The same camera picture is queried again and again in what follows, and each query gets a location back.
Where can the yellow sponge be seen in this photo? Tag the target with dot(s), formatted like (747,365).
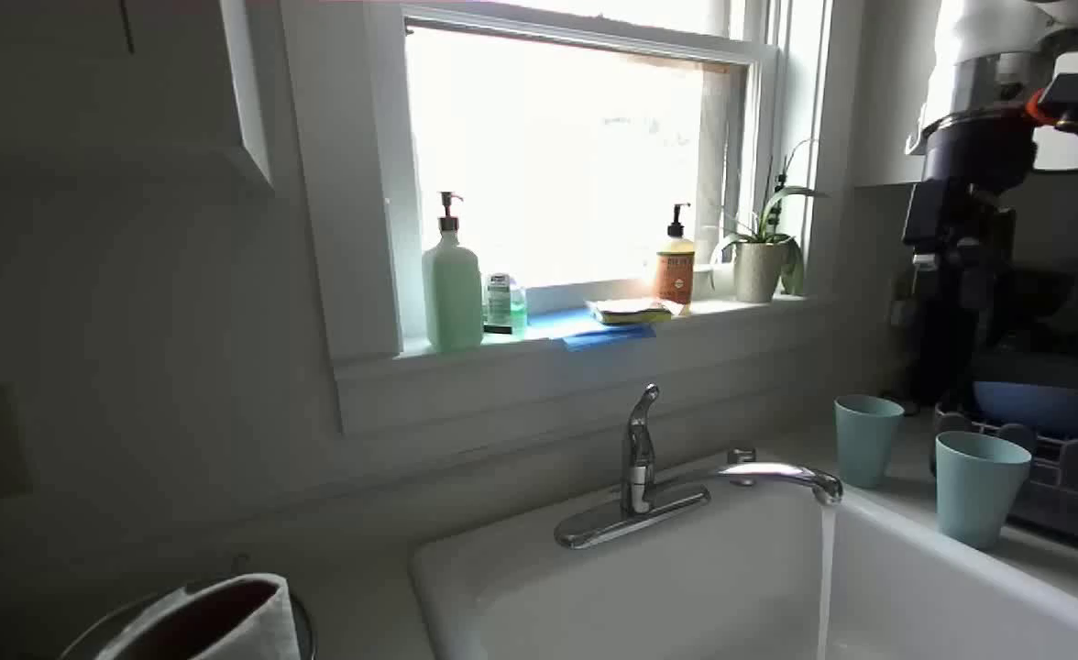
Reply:
(632,312)

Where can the white upper wall cabinet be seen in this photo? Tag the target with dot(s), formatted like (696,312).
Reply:
(75,95)

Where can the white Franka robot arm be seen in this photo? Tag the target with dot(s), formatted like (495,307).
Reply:
(966,37)

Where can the dish drying rack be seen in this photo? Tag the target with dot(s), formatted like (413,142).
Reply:
(1076,490)

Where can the grey-blue plastic cup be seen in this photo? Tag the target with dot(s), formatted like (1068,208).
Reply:
(979,490)
(872,440)

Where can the blue bowl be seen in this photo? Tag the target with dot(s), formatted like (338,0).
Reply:
(1040,403)

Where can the orange soap pump bottle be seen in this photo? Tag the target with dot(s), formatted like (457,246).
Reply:
(675,277)

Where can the blue cloth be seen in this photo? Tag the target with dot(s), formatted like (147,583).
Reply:
(578,326)

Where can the orchid in white pot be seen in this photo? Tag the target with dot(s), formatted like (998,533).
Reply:
(757,273)

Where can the green soap pump bottle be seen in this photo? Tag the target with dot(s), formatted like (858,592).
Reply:
(452,297)

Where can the white window frame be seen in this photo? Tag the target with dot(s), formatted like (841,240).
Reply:
(341,186)

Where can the white sink basin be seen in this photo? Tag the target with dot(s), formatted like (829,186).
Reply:
(637,599)

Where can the chrome sink faucet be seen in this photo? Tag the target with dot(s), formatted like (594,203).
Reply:
(639,463)

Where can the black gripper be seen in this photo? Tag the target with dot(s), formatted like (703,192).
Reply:
(960,213)

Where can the small green jar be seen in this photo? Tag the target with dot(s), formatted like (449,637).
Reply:
(504,303)

